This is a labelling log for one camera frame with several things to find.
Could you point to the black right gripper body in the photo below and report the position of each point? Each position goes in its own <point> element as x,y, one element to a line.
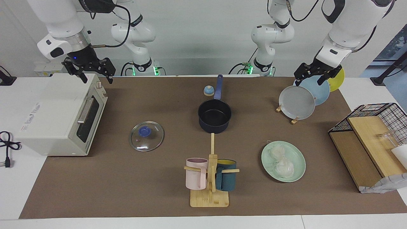
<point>86,58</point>

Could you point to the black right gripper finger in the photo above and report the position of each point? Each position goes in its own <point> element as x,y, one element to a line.
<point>81,74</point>
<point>109,75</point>

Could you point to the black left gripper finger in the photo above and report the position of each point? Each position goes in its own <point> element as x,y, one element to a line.
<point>323,80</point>
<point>298,79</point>

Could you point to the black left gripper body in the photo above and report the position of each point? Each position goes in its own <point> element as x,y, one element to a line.
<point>318,69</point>

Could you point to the glass lid with blue knob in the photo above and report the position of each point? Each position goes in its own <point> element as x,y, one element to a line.
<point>149,140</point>

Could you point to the white vermicelli bundle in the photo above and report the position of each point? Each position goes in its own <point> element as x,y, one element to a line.
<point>283,162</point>

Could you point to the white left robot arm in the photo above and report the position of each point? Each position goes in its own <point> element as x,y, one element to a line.
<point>349,28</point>

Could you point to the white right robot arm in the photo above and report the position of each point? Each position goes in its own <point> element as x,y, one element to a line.
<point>63,19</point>

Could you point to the light blue plate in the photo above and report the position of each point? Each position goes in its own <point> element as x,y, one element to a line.
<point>319,93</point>

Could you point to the yellow plate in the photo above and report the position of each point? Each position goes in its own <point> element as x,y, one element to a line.
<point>337,83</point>

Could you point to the gray plate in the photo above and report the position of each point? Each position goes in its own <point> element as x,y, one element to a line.
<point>297,103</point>

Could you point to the wooden plate rack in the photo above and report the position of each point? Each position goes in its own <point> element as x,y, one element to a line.
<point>295,121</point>

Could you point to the green plate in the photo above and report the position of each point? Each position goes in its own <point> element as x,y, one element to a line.
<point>297,152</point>

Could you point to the white toaster oven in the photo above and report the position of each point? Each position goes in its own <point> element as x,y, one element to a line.
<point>54,114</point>

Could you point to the black stand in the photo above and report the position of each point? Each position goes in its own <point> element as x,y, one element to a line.
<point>388,68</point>

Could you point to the wooden shelf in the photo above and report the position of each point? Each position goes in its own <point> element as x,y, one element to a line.
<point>365,140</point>

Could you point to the black desk clamp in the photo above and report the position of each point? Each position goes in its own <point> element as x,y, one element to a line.
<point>4,79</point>

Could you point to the clear glass cup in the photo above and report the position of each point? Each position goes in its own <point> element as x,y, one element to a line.
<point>386,138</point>

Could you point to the small blue call bell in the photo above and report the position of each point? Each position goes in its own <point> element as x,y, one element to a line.
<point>208,91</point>

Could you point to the dark blue saucepan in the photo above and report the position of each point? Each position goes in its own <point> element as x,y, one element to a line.
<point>214,119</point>

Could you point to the white cup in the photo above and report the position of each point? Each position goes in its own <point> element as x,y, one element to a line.
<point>401,156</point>

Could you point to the brown table mat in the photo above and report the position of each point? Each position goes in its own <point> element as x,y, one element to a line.
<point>127,190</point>

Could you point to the gray white bag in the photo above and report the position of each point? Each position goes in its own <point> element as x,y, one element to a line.
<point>384,184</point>

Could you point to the teal mug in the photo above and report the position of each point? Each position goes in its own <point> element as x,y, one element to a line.
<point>227,179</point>

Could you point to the pink mug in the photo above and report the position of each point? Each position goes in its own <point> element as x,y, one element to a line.
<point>195,175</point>

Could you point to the wooden mug tree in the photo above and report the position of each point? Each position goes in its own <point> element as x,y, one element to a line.
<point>210,200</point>

